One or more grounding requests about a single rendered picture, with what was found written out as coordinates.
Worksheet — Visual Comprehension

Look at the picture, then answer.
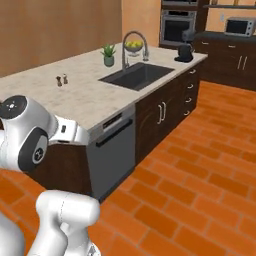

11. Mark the silver wall oven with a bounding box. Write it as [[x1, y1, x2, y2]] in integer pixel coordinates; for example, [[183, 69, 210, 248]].
[[159, 9, 198, 48]]

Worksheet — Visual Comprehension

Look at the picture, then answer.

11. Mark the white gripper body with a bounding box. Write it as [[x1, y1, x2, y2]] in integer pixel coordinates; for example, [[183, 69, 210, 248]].
[[73, 123, 91, 146]]

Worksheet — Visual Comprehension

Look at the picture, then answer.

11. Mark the grey dishwasher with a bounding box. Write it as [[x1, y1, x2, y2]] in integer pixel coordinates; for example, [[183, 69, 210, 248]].
[[85, 103, 137, 203]]

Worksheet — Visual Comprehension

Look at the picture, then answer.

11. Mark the silver arched tap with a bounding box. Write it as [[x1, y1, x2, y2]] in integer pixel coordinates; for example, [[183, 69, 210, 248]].
[[121, 30, 150, 72]]

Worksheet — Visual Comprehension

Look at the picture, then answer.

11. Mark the dark wood cupboard run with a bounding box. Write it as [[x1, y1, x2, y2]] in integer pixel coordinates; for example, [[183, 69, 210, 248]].
[[194, 31, 256, 92]]

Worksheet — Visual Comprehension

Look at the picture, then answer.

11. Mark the dark wood drawer front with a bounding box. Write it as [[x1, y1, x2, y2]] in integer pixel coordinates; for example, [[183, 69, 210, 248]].
[[182, 76, 202, 98], [182, 62, 202, 83], [181, 90, 201, 111], [181, 103, 201, 127]]

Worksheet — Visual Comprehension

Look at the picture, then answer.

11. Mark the grey fruit bowl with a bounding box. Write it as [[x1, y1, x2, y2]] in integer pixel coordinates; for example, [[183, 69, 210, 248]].
[[123, 42, 145, 57]]

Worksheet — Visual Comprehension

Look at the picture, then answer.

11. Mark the dark wood oven cabinet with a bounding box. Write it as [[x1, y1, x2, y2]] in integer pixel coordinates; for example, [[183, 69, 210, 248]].
[[158, 0, 211, 51]]

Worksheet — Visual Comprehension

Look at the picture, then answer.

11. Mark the silver toaster oven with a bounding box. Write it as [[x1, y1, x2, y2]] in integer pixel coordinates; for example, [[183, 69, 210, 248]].
[[224, 16, 256, 38]]

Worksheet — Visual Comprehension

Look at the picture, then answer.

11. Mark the dark grey sink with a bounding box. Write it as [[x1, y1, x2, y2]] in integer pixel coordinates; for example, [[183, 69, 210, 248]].
[[98, 61, 176, 92]]

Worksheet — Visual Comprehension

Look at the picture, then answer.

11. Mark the green plant in grey pot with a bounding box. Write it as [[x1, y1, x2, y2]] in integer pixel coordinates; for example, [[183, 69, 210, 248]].
[[100, 42, 118, 68]]

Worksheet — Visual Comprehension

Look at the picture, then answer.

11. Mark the dark wood cupboard door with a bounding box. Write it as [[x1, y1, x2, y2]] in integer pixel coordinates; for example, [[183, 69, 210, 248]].
[[161, 76, 184, 144], [134, 90, 164, 166]]

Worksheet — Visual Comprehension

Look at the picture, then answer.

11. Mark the dark wall shelf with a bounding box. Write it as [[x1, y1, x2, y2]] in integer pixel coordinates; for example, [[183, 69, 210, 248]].
[[202, 3, 256, 11]]

